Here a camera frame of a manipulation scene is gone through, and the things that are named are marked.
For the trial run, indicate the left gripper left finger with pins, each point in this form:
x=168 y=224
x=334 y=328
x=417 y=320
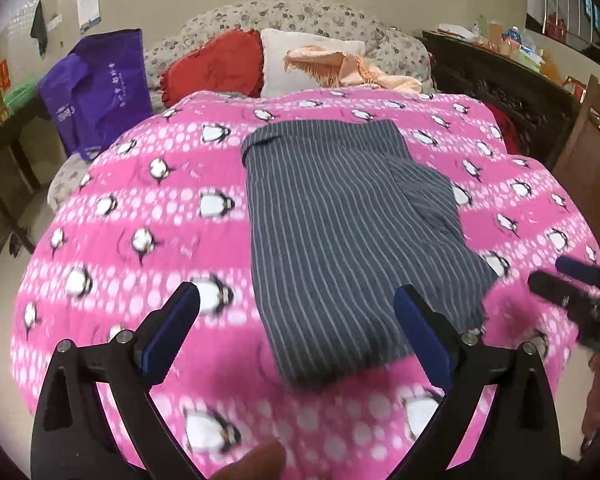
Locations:
x=71 y=437

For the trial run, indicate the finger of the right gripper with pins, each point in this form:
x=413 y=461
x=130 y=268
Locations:
x=561 y=293
x=580 y=270

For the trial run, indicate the grey pinstriped coat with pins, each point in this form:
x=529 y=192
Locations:
x=341 y=216

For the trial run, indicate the left hand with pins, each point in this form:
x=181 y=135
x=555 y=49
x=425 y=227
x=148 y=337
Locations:
x=267 y=461

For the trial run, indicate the red garment by bed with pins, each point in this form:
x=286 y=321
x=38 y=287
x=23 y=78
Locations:
x=507 y=128

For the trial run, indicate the pink penguin quilt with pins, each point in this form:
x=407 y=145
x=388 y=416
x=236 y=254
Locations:
x=167 y=203

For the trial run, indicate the floral grey bedding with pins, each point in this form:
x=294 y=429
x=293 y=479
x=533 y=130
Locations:
x=283 y=25

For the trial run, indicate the peach fringed scarf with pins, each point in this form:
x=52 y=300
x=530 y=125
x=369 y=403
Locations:
x=350 y=67

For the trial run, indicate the purple tote bag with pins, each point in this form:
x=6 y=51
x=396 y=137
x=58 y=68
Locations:
x=97 y=91

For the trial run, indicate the green basket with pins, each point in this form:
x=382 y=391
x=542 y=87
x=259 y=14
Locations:
x=16 y=98

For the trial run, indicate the white pillow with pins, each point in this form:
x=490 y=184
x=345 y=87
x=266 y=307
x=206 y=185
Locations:
x=275 y=44

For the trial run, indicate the red heart pillow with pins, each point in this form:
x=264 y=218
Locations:
x=230 y=62

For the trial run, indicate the dark cloth on wall hook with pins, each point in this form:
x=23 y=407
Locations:
x=38 y=30

